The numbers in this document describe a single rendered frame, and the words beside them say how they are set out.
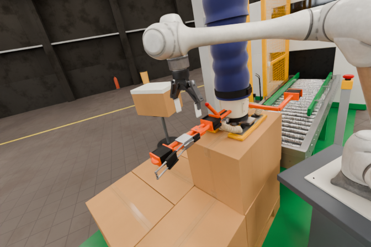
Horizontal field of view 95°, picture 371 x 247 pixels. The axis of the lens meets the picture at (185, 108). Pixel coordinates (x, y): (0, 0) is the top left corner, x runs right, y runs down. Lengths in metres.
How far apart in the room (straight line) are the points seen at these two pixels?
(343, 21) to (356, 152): 0.59
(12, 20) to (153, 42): 9.46
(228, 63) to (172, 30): 0.51
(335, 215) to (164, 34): 0.98
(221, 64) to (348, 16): 0.58
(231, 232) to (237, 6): 1.17
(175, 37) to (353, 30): 0.44
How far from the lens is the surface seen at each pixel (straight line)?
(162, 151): 0.79
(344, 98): 1.97
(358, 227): 1.04
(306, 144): 1.71
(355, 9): 0.61
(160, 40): 0.51
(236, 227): 1.18
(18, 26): 9.83
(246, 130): 1.10
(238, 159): 0.93
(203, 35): 0.56
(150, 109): 2.52
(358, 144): 1.03
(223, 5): 0.99
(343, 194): 1.13
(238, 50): 1.00
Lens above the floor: 1.53
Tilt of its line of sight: 21 degrees down
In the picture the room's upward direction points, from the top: 11 degrees counter-clockwise
